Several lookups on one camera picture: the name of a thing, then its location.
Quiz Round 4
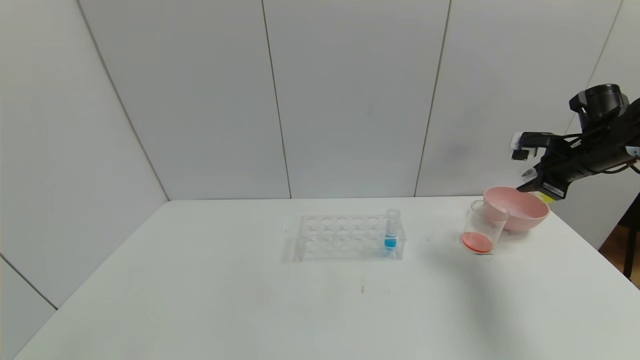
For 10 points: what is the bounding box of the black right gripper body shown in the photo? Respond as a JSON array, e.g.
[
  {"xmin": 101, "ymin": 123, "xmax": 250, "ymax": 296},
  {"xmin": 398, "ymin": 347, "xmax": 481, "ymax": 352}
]
[{"xmin": 533, "ymin": 147, "xmax": 602, "ymax": 201}]

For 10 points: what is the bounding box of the clear glass beaker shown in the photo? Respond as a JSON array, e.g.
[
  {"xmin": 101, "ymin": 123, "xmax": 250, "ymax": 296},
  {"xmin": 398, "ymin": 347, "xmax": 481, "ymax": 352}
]
[{"xmin": 460, "ymin": 200, "xmax": 509, "ymax": 256}]

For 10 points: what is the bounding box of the test tube with blue pigment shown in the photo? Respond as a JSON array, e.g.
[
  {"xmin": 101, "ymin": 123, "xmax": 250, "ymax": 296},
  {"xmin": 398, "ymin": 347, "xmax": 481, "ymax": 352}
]
[{"xmin": 384, "ymin": 209, "xmax": 401, "ymax": 252}]

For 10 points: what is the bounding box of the clear plastic test tube rack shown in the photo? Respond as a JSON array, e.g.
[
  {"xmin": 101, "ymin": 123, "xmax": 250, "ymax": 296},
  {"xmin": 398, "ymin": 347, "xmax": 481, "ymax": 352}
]
[{"xmin": 295, "ymin": 214, "xmax": 407, "ymax": 262}]

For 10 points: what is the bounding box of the pink plastic bowl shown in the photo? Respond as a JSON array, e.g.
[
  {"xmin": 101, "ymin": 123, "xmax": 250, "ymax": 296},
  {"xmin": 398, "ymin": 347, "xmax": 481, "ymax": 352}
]
[{"xmin": 482, "ymin": 186, "xmax": 551, "ymax": 232}]

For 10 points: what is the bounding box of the dark furniture beside table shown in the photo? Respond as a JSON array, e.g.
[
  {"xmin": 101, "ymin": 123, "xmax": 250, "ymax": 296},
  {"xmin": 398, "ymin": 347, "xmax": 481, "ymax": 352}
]
[{"xmin": 617, "ymin": 192, "xmax": 640, "ymax": 292}]

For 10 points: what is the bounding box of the black and white wrist camera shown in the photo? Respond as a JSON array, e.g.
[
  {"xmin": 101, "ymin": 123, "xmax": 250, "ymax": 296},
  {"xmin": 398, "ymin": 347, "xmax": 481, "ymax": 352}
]
[{"xmin": 509, "ymin": 131, "xmax": 557, "ymax": 161}]

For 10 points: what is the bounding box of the black camera cable loop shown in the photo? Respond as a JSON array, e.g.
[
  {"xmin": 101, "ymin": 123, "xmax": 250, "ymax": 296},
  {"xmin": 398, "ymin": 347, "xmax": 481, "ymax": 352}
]
[{"xmin": 550, "ymin": 131, "xmax": 603, "ymax": 148}]

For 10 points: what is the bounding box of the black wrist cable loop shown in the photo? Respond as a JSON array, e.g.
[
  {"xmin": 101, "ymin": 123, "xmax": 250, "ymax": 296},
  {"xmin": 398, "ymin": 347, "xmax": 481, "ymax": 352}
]
[{"xmin": 602, "ymin": 157, "xmax": 640, "ymax": 176}]

